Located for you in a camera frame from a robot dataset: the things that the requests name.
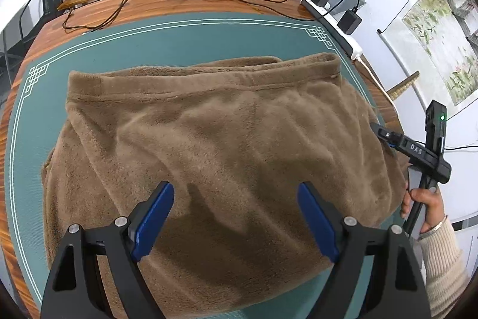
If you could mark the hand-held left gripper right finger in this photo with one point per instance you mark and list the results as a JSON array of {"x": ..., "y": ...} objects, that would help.
[{"x": 317, "y": 225}]

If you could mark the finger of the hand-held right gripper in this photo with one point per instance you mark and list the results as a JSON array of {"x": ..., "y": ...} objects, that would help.
[{"x": 386, "y": 135}]

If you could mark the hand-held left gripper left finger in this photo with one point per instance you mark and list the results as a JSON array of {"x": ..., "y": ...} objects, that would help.
[{"x": 155, "y": 222}]

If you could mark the brown fleece garment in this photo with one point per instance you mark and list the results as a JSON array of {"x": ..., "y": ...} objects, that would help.
[{"x": 224, "y": 139}]

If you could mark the person's right hand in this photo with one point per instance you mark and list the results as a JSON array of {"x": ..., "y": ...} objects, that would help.
[{"x": 433, "y": 205}]

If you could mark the light wooden slat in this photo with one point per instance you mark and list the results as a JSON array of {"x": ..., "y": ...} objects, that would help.
[{"x": 405, "y": 83}]

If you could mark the white power strip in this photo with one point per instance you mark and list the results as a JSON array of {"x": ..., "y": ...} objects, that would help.
[{"x": 345, "y": 40}]

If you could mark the hanging scroll painting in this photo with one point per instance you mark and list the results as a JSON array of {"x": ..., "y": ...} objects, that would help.
[{"x": 448, "y": 35}]

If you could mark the green table mat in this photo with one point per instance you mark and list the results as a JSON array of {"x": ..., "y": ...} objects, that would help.
[{"x": 149, "y": 46}]

